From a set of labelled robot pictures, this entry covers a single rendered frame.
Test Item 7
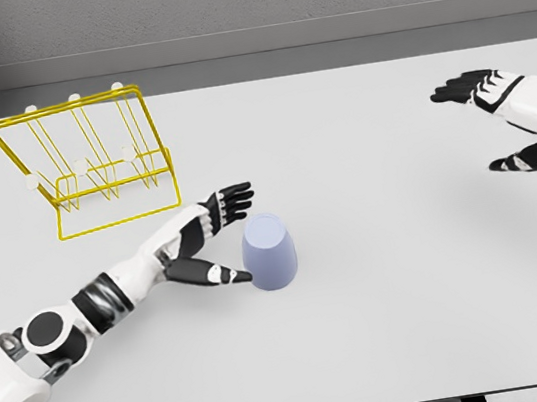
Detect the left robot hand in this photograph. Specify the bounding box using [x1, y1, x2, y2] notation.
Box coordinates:
[142, 180, 268, 296]

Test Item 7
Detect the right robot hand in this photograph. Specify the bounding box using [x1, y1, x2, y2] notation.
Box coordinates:
[426, 61, 537, 185]

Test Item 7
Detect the lavender plastic cup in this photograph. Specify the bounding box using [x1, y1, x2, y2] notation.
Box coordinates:
[236, 209, 303, 296]

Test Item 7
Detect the yellow wire cup holder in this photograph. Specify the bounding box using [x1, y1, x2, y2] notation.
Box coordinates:
[0, 74, 186, 250]

